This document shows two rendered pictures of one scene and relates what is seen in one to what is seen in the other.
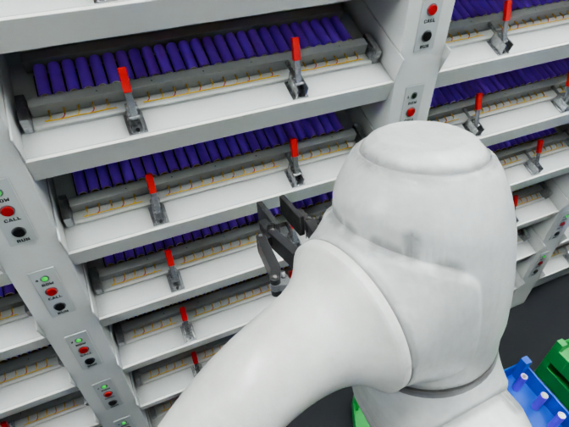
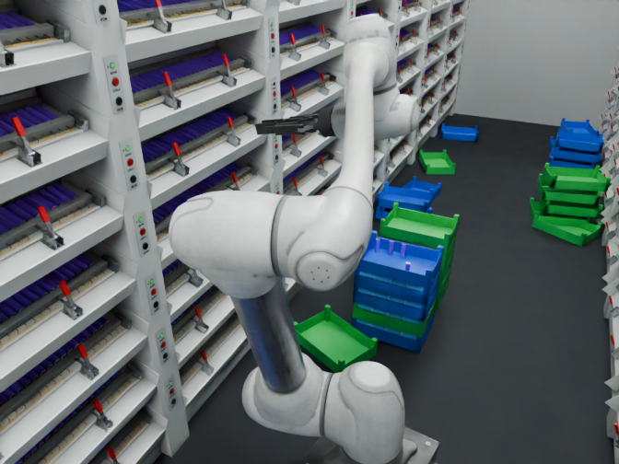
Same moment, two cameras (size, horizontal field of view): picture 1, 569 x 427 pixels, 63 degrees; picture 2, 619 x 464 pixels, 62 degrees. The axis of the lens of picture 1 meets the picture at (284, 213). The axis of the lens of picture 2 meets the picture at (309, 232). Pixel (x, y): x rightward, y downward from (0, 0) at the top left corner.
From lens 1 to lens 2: 1.05 m
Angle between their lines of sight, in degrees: 35
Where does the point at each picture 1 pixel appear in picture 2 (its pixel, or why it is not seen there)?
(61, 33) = (153, 50)
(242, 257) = not seen: hidden behind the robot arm
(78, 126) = (145, 110)
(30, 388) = (115, 350)
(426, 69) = (275, 68)
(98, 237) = (158, 188)
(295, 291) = (356, 54)
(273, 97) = (221, 87)
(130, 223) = (169, 179)
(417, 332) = (387, 52)
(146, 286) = not seen: hidden behind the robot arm
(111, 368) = (165, 314)
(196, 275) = not seen: hidden behind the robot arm
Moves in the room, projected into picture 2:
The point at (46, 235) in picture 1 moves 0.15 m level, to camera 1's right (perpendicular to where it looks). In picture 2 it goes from (143, 182) to (196, 168)
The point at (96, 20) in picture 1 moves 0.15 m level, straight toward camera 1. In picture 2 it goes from (166, 42) to (216, 47)
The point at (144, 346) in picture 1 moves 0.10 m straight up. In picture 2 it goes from (173, 299) to (169, 271)
